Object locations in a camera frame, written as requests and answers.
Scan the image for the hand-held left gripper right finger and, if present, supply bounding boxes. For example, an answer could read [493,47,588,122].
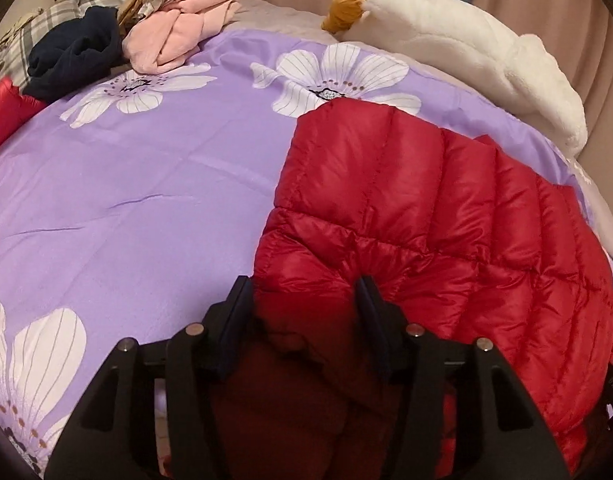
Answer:
[355,275,572,480]

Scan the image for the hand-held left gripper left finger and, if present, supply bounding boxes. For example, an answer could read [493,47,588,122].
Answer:
[44,275,254,480]

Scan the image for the red puffer jacket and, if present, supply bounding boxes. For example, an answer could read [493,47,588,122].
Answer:
[166,97,613,480]

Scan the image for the purple floral duvet cover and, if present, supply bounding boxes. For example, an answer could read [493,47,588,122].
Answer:
[0,27,612,480]

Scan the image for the white goose plush toy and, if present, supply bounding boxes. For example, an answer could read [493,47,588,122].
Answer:
[321,0,589,158]

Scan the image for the pink garment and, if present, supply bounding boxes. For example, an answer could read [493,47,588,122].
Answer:
[122,0,243,75]

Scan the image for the navy fleece garment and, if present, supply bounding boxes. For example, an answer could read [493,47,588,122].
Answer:
[24,7,124,103]

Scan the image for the red shiny garment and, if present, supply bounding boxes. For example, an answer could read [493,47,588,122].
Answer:
[0,77,47,158]

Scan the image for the plaid cloth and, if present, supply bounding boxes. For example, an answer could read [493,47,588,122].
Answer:
[0,0,92,91]

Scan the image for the pink curtain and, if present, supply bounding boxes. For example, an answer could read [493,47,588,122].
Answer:
[469,0,613,211]

